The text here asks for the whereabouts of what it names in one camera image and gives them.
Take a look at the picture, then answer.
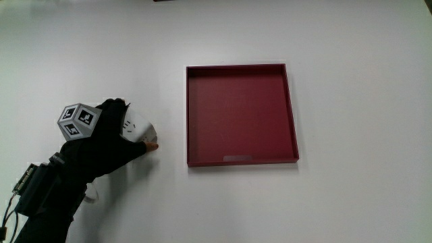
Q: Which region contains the person's left hand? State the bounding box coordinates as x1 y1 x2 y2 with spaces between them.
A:
57 98 159 185

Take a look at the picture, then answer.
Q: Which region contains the white socket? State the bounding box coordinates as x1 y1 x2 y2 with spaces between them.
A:
120 105 159 144

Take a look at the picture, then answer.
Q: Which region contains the person's left forearm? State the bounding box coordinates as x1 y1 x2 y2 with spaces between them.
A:
13 148 92 243

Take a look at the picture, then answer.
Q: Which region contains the black wrist sensor box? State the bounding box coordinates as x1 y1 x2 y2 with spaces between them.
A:
12 163 59 217

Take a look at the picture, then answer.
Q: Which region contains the red square tray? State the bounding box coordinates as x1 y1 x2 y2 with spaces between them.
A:
186 63 300 168

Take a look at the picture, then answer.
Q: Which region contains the black cable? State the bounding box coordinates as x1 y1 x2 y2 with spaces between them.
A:
0 192 20 243

